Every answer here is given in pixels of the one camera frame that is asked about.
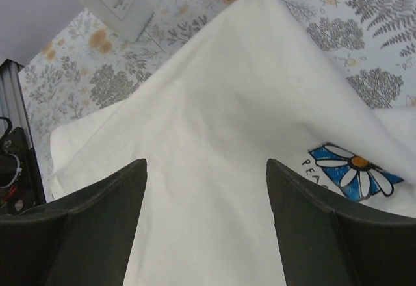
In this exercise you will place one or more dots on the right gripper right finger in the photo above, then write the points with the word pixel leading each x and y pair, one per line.
pixel 326 239

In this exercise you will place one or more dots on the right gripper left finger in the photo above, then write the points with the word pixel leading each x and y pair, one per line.
pixel 84 238

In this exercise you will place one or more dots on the white daisy print t-shirt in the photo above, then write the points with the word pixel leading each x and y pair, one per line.
pixel 253 84

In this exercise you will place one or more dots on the floral patterned table mat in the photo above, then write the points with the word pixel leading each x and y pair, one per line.
pixel 86 67

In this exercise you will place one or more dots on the aluminium frame rail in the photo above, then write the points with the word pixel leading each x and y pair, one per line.
pixel 13 107

